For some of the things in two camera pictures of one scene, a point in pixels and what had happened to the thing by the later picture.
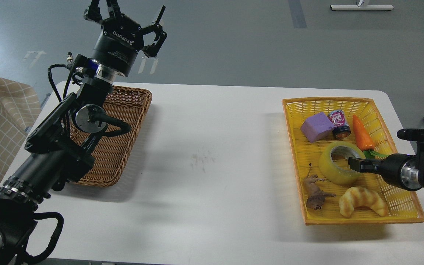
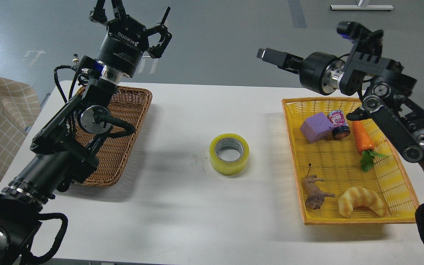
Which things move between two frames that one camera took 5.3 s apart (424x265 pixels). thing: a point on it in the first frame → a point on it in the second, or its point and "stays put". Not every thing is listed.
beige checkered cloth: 5,110 stays put
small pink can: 341,127 stays put
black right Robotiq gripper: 390,167 → 311,68
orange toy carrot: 363,141 stays put
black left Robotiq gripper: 122,38 stays put
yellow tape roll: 333,173 → 229,141
